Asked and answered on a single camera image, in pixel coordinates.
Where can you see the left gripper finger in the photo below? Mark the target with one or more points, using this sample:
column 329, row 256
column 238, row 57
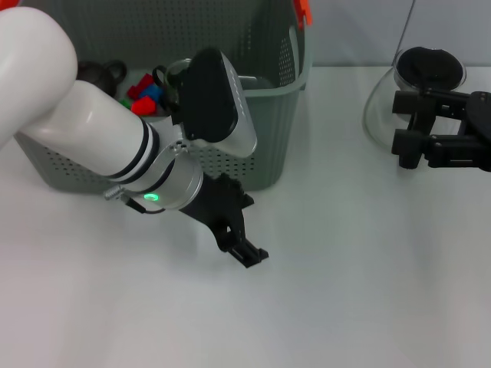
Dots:
column 243, row 258
column 255, row 253

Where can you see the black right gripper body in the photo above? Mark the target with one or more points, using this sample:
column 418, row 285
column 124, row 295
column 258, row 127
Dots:
column 482, row 122

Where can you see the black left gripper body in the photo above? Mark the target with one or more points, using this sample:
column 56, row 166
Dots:
column 218, row 207

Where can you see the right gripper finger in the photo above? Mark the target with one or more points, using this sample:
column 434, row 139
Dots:
column 406, row 102
column 406, row 142

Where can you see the bright red curved block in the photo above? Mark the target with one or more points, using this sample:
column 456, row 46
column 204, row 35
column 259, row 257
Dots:
column 144, row 106

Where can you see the blue square plate block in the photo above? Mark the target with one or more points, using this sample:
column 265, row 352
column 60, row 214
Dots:
column 152, row 92

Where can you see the green toy brick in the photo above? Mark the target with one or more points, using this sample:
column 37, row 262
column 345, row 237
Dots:
column 124, row 102

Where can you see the dark red arch block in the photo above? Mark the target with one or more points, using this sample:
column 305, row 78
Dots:
column 135, row 91

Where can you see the glass teacup black sleeve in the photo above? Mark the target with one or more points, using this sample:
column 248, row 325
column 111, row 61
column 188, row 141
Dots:
column 172, row 71

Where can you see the grey perforated plastic storage bin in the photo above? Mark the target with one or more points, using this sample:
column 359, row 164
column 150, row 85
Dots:
column 268, row 134

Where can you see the left gripper silver plug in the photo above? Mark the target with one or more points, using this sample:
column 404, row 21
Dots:
column 113, row 192

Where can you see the black clay teapot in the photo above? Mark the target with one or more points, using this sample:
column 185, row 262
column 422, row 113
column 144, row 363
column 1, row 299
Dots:
column 97, row 74

